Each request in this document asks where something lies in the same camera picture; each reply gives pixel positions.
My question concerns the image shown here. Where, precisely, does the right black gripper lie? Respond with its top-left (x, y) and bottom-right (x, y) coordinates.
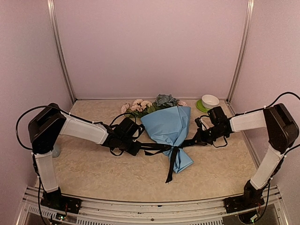
top-left (191, 125), bottom-right (225, 145)

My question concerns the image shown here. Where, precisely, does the small pink rose stem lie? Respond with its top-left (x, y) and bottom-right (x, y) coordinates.
top-left (120, 103), bottom-right (137, 118)

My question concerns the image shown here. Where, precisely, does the pink fake rose stem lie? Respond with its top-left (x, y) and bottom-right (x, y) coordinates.
top-left (130, 99), bottom-right (152, 113)

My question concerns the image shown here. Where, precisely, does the blue wrapping paper sheet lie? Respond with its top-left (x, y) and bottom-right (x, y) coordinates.
top-left (140, 105), bottom-right (195, 174)

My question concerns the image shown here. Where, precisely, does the black strap ribbon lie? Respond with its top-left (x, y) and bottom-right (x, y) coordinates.
top-left (135, 139), bottom-right (202, 183)

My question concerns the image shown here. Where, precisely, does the blue fake hydrangea flower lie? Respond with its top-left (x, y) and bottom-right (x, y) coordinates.
top-left (153, 94), bottom-right (179, 110)

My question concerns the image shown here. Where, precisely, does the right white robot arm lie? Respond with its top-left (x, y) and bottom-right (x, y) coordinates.
top-left (190, 128), bottom-right (300, 201)

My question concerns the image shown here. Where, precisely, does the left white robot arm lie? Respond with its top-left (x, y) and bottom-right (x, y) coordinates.
top-left (20, 103), bottom-right (145, 209)

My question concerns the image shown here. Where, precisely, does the white ceramic bowl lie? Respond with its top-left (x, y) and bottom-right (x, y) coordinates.
top-left (201, 94), bottom-right (220, 109)

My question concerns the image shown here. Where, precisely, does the green saucer plate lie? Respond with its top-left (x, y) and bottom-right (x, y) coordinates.
top-left (196, 99), bottom-right (210, 113)

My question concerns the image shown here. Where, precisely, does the blue paper cup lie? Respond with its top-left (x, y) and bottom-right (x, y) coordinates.
top-left (52, 144), bottom-right (61, 158)

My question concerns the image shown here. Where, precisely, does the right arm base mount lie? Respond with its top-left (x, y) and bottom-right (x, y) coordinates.
top-left (224, 180), bottom-right (270, 213)

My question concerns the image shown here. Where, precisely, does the aluminium front frame rail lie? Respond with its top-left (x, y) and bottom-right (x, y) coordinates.
top-left (15, 186), bottom-right (291, 225)

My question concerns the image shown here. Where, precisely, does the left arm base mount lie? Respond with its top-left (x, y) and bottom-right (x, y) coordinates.
top-left (41, 188), bottom-right (82, 214)

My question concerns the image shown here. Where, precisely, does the right aluminium corner post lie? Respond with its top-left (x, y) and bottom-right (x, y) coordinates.
top-left (226, 0), bottom-right (255, 104)

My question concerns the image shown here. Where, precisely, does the aluminium corner post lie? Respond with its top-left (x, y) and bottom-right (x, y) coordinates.
top-left (47, 0), bottom-right (77, 104)
top-left (226, 0), bottom-right (255, 104)

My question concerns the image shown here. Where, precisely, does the left aluminium corner post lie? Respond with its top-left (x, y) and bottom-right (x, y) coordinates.
top-left (47, 0), bottom-right (77, 104)

